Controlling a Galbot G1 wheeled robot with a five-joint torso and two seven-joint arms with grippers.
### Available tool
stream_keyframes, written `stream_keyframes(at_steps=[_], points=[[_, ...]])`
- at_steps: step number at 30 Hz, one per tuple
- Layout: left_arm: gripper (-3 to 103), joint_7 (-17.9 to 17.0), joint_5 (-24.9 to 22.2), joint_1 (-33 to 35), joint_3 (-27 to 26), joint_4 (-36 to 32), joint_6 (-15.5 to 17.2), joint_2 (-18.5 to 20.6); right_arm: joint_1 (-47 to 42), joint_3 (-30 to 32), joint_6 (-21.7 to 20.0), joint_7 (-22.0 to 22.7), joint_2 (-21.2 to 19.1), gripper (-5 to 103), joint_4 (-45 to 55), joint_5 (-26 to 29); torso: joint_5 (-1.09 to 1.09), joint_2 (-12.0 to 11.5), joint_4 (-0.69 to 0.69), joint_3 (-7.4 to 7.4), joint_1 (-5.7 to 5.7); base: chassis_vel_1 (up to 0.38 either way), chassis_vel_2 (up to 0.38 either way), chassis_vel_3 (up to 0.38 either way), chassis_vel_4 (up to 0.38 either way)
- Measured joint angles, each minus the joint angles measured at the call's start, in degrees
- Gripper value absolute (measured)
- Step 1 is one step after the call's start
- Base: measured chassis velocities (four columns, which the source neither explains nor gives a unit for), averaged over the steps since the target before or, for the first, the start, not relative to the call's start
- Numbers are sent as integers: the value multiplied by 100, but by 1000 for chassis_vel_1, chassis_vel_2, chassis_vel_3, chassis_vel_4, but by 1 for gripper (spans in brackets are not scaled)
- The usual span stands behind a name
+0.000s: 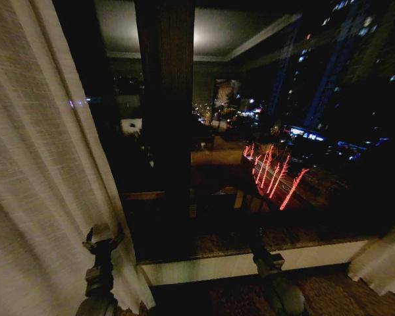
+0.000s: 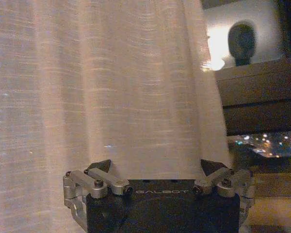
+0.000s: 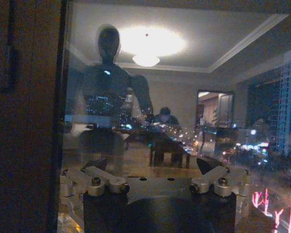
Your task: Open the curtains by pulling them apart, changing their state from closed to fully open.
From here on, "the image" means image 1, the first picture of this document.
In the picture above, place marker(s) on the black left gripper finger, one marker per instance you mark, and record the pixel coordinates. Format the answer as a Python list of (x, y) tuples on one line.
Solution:
[(88, 243), (117, 236)]

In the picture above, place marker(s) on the white sheer curtain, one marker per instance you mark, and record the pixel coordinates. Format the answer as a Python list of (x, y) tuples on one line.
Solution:
[(36, 148), (386, 263)]

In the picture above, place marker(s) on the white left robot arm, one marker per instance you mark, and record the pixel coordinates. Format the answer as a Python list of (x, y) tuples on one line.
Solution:
[(97, 296)]

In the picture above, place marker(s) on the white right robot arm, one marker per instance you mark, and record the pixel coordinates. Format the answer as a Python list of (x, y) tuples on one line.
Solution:
[(281, 293)]

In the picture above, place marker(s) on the marble window sill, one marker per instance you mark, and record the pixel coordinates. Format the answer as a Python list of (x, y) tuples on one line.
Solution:
[(217, 263)]

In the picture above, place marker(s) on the dark wooden window post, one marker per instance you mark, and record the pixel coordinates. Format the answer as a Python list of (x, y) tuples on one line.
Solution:
[(166, 115)]

